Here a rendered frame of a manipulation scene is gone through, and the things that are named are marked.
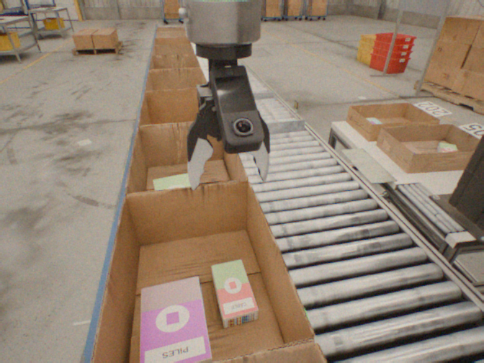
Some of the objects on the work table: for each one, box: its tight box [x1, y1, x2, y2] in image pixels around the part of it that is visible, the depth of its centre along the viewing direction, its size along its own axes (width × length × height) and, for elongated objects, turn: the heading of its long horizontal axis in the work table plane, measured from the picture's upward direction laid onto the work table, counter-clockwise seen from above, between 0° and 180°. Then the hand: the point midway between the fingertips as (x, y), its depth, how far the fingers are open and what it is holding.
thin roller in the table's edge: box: [403, 184, 458, 233], centre depth 110 cm, size 2×28×2 cm, turn 9°
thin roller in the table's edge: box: [398, 185, 452, 236], centre depth 110 cm, size 2×28×2 cm, turn 9°
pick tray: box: [346, 103, 441, 142], centre depth 164 cm, size 28×38×10 cm
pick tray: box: [376, 124, 480, 174], centre depth 138 cm, size 28×38×10 cm
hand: (230, 184), depth 45 cm, fingers open, 10 cm apart
